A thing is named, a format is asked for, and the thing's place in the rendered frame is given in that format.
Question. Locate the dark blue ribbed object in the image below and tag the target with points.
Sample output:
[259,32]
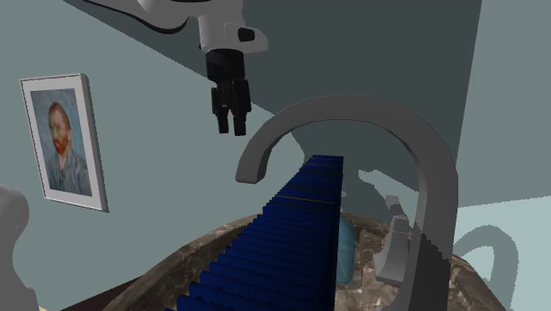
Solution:
[284,250]

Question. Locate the framed portrait painting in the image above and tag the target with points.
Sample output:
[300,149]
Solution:
[64,142]

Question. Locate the brown marble sink basin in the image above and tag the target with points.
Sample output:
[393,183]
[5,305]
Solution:
[172,275]

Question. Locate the grey curved faucet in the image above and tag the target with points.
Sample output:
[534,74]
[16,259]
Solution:
[434,172]

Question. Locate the teal rounded object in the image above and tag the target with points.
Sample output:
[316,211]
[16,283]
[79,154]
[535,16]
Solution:
[346,250]

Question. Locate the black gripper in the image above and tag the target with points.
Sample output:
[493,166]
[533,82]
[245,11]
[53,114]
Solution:
[224,64]

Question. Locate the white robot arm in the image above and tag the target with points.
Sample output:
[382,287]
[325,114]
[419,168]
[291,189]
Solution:
[215,21]

